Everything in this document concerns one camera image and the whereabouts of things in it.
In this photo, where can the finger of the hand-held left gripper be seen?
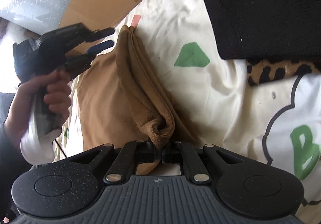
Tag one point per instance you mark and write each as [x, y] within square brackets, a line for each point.
[101, 47]
[102, 32]

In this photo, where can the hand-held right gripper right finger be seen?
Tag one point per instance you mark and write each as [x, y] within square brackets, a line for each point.
[173, 156]

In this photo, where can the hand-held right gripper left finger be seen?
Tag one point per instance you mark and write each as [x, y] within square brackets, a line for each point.
[145, 156]

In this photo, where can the brown printed t-shirt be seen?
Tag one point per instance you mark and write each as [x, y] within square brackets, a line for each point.
[112, 98]

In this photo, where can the person's left hand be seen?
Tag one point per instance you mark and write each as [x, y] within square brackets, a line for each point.
[22, 103]

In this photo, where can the white bear print bedsheet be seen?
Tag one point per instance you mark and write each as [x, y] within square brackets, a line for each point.
[200, 88]

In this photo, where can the white printed shirt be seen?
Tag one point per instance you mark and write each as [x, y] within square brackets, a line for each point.
[283, 118]

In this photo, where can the leopard print cloth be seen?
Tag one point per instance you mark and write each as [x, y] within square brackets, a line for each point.
[275, 70]

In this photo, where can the black knitted cloth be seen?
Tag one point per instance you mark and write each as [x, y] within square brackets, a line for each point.
[263, 8]

